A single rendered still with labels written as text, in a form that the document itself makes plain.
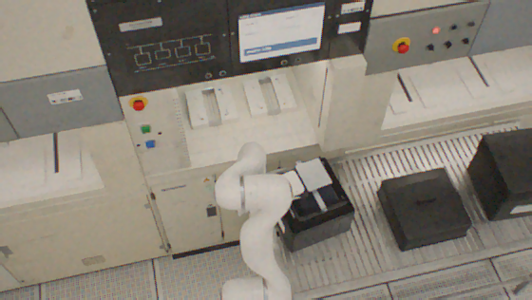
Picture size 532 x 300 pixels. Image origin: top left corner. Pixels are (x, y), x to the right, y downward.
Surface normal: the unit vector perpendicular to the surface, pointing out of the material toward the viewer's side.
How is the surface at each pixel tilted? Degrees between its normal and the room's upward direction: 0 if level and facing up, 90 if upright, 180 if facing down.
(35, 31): 90
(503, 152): 0
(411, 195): 0
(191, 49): 90
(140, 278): 0
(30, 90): 90
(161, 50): 90
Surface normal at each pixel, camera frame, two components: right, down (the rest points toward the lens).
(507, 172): 0.00, -0.56
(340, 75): 0.23, 0.81
